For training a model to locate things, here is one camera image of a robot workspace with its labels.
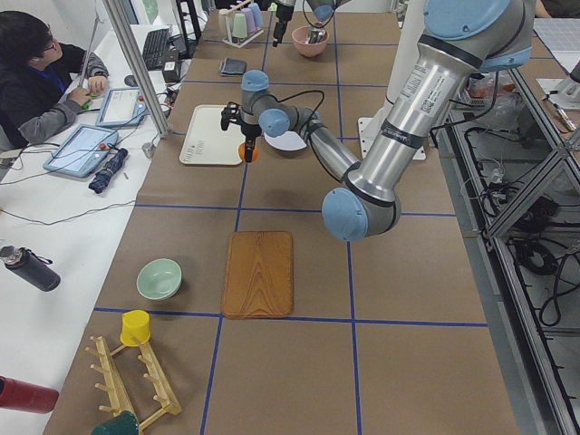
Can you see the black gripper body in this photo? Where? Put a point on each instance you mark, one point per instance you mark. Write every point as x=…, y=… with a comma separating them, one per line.
x=249, y=130
x=280, y=16

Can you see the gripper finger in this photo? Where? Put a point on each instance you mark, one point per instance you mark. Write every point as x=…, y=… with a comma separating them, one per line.
x=249, y=151

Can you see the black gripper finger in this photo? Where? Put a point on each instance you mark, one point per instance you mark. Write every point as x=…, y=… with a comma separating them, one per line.
x=279, y=33

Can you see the orange fruit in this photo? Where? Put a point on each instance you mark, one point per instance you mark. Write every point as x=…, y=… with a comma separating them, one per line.
x=241, y=152

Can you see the white round plate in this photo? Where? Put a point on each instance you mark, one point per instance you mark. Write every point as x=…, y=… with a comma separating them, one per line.
x=289, y=145

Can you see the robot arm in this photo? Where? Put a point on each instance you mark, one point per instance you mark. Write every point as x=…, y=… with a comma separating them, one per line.
x=458, y=38
x=323, y=12

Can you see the cream bear tray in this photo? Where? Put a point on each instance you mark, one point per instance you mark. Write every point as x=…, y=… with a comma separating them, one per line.
x=206, y=143

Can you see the pink bowl with ice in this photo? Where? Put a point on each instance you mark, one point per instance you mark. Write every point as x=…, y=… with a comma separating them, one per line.
x=299, y=36

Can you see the blue pastel cup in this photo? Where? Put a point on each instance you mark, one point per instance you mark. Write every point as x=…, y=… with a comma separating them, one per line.
x=257, y=14

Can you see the purple pastel cup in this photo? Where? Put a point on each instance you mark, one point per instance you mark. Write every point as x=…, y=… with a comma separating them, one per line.
x=250, y=20

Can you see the metal scoop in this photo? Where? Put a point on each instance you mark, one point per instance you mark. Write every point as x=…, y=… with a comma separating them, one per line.
x=316, y=34

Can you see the green pastel cup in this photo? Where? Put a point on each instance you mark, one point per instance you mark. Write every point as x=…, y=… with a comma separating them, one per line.
x=239, y=28

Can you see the white cup rack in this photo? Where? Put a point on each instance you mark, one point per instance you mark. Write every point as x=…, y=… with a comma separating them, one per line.
x=225, y=18

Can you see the grey folded cloth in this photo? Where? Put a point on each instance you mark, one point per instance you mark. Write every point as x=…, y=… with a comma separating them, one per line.
x=232, y=67

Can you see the black keyboard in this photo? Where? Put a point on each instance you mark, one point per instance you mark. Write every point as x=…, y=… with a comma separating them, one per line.
x=154, y=48

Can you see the wooden cutting board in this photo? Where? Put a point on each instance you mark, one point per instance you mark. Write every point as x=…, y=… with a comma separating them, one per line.
x=259, y=281

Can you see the far teach pendant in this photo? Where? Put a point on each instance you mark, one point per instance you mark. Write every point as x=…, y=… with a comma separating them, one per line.
x=121, y=107

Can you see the teach pendant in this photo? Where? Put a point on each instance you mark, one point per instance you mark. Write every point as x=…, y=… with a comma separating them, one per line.
x=83, y=151
x=121, y=107

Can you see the folded dark umbrella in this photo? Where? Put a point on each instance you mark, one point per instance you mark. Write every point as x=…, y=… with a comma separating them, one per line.
x=102, y=178

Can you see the green ceramic bowl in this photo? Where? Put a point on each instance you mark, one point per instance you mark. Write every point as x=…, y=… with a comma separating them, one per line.
x=159, y=280

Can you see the near teach pendant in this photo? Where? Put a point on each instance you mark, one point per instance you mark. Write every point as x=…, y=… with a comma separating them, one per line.
x=83, y=151

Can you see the yellow cup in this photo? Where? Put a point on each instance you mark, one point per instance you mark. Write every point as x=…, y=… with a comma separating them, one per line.
x=135, y=328

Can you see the seated person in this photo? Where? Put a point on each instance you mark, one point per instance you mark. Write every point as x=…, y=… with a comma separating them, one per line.
x=44, y=83

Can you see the black bottle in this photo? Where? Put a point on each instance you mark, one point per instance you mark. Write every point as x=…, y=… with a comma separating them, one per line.
x=31, y=268

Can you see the dark green cup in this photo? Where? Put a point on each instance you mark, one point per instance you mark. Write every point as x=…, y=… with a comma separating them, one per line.
x=123, y=424

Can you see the red bottle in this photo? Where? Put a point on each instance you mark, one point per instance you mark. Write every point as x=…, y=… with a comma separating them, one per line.
x=24, y=396

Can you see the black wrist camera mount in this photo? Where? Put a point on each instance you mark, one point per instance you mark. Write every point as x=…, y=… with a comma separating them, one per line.
x=231, y=114

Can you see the aluminium frame post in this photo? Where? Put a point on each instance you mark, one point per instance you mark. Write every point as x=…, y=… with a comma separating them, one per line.
x=132, y=54

